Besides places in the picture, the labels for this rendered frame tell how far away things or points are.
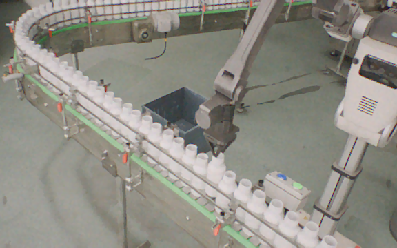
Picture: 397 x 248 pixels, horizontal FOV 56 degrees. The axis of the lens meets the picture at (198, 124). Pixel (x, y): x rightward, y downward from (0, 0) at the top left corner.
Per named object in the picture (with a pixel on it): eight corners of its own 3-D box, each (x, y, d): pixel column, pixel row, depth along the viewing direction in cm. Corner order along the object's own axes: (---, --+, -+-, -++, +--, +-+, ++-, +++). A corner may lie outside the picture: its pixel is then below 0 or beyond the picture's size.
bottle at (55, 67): (64, 86, 185) (60, 56, 176) (67, 91, 181) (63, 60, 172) (52, 88, 183) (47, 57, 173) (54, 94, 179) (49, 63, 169)
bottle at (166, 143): (172, 173, 141) (175, 138, 131) (157, 170, 141) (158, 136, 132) (176, 162, 145) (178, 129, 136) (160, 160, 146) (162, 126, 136)
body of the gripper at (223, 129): (202, 136, 113) (205, 116, 109) (223, 123, 120) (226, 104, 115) (218, 146, 110) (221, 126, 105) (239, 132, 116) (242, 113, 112)
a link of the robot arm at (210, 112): (247, 85, 102) (223, 72, 107) (219, 99, 95) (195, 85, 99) (239, 120, 109) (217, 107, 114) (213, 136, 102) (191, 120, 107)
